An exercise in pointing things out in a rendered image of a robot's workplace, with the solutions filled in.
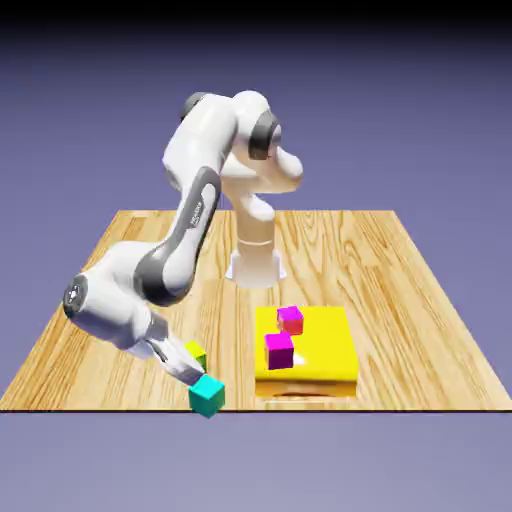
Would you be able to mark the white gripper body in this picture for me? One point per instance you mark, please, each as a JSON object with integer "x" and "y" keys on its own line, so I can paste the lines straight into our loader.
{"x": 178, "y": 357}

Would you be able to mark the small teal cube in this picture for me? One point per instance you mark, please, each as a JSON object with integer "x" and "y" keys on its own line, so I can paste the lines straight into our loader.
{"x": 207, "y": 396}

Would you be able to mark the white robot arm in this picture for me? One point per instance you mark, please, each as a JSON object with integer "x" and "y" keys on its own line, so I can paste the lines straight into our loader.
{"x": 192, "y": 160}

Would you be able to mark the small yellow-green cube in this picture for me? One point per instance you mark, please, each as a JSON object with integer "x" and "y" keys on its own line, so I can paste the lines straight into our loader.
{"x": 196, "y": 352}

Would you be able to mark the small magenta cube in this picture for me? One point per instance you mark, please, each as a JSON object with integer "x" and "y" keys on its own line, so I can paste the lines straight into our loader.
{"x": 278, "y": 351}

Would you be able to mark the small pink-red cube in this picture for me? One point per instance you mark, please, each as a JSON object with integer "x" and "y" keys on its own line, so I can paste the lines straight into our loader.
{"x": 291, "y": 320}

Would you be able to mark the large yellow box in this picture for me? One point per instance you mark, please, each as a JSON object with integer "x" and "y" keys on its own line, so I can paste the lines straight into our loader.
{"x": 324, "y": 344}

